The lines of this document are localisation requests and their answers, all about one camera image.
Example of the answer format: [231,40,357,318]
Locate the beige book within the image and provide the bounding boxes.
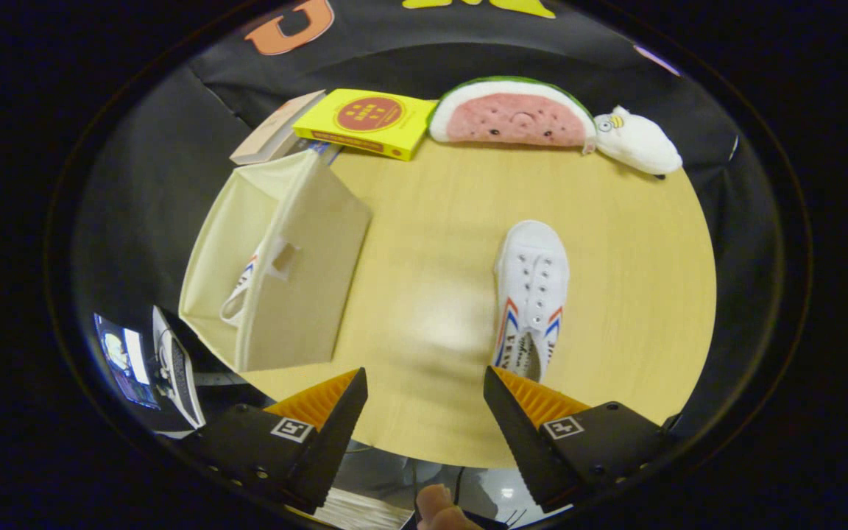
[230,90,327,166]

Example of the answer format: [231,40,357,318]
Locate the white plush toy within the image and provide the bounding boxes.
[593,105,684,177]

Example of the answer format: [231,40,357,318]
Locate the watermelon slice plush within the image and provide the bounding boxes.
[428,76,598,152]

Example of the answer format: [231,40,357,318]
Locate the yellow book red circle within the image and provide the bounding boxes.
[292,88,438,161]

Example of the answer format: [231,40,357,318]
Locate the white shoe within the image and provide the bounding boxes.
[492,219,570,384]
[219,243,281,328]

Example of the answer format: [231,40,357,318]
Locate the white laptop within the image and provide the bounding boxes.
[150,305,208,430]

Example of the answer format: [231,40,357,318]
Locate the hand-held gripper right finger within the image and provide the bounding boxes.
[483,366,679,514]

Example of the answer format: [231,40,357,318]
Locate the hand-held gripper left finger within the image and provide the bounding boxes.
[196,367,369,515]

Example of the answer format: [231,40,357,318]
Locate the cream fabric storage box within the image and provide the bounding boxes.
[178,149,373,373]

